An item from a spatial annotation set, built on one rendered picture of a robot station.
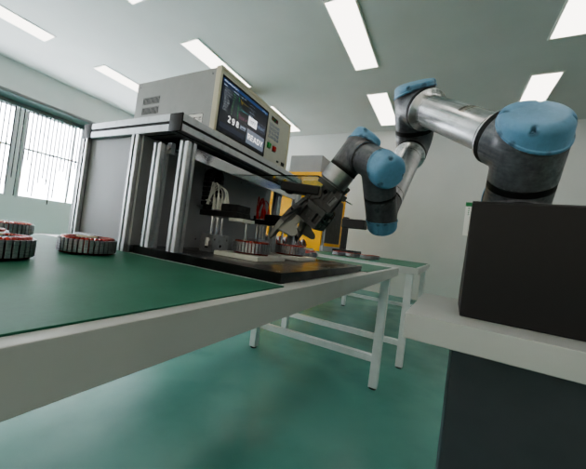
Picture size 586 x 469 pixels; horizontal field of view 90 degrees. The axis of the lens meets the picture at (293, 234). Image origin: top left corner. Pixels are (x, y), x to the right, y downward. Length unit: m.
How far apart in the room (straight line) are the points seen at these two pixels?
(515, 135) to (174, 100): 0.92
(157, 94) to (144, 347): 0.96
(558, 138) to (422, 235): 5.44
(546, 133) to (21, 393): 0.72
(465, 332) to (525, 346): 0.07
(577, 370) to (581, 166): 6.04
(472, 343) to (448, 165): 5.84
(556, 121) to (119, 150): 1.01
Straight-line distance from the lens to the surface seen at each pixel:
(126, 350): 0.32
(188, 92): 1.07
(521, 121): 0.67
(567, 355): 0.52
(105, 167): 1.05
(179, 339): 0.35
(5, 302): 0.37
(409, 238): 6.07
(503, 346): 0.51
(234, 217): 0.87
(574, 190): 6.40
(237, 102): 1.03
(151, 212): 0.85
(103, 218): 1.02
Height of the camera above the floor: 0.84
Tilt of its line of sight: 1 degrees up
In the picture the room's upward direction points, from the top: 7 degrees clockwise
